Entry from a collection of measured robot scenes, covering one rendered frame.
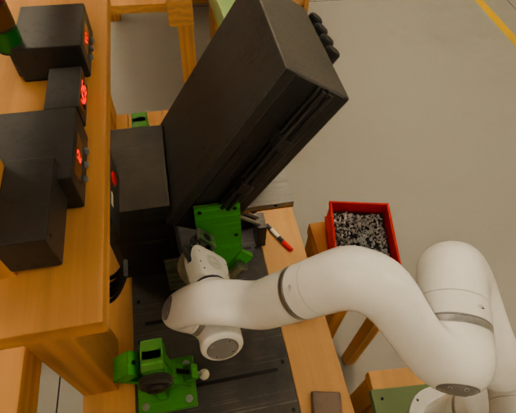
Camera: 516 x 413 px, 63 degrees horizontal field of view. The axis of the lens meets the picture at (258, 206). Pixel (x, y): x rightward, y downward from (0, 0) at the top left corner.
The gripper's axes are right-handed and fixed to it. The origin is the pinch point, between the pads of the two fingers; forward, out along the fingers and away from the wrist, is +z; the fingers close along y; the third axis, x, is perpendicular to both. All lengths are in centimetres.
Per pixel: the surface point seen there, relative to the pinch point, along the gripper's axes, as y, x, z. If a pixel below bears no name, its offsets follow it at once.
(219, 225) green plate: -1.6, -6.0, 2.4
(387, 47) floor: -162, -113, 262
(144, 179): 16.0, 0.4, 17.1
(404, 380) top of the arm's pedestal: -66, -6, -24
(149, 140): 17.4, -4.4, 30.3
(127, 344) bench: -5.9, 40.2, 0.7
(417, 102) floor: -173, -92, 193
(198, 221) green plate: 3.7, -4.0, 2.4
